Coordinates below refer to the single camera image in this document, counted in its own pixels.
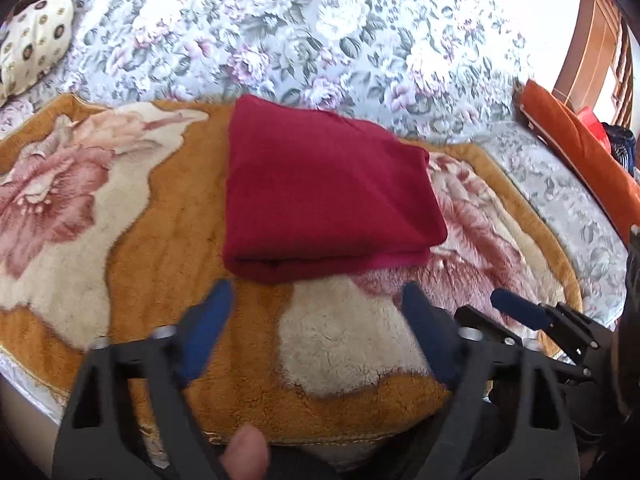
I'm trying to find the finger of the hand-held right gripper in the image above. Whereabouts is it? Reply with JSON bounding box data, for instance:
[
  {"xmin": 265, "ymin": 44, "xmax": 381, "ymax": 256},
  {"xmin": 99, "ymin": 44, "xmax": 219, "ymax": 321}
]
[
  {"xmin": 490, "ymin": 288, "xmax": 617, "ymax": 367},
  {"xmin": 454, "ymin": 304, "xmax": 591, "ymax": 383}
]

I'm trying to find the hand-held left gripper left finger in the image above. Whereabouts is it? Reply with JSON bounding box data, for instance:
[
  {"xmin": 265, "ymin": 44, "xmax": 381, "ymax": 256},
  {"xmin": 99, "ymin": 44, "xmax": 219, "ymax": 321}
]
[{"xmin": 52, "ymin": 279, "xmax": 236, "ymax": 480}]

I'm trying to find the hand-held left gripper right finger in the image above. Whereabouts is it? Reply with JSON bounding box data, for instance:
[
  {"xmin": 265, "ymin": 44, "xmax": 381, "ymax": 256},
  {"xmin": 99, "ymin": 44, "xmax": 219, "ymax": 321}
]
[{"xmin": 402, "ymin": 281, "xmax": 582, "ymax": 480}]

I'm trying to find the dark red garment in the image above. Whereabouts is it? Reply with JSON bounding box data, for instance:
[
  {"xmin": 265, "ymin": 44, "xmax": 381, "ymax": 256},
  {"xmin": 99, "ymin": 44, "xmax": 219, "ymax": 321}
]
[{"xmin": 222, "ymin": 93, "xmax": 448, "ymax": 285}]

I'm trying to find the orange plush floral blanket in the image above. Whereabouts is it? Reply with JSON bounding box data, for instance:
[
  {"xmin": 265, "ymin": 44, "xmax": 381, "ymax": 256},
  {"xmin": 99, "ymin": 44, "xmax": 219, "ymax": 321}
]
[{"xmin": 0, "ymin": 95, "xmax": 583, "ymax": 461}]

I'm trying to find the orange velvet cushion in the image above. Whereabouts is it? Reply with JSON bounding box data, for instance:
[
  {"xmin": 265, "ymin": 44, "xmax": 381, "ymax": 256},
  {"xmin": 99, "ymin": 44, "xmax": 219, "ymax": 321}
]
[{"xmin": 515, "ymin": 79, "xmax": 640, "ymax": 246}]

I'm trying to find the dark blue cloth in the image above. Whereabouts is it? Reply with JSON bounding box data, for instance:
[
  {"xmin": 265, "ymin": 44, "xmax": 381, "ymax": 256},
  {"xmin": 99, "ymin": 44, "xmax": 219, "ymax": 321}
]
[{"xmin": 602, "ymin": 122, "xmax": 638, "ymax": 176}]

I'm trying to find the grey floral bedsheet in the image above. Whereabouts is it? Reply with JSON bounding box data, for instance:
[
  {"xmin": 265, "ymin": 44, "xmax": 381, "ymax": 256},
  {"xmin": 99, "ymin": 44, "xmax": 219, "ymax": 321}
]
[{"xmin": 0, "ymin": 0, "xmax": 631, "ymax": 411}]

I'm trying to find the cream patterned pillow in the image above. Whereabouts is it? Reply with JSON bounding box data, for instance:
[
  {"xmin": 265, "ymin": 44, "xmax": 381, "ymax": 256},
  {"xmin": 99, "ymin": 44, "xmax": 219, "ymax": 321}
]
[{"xmin": 0, "ymin": 0, "xmax": 76, "ymax": 101}]

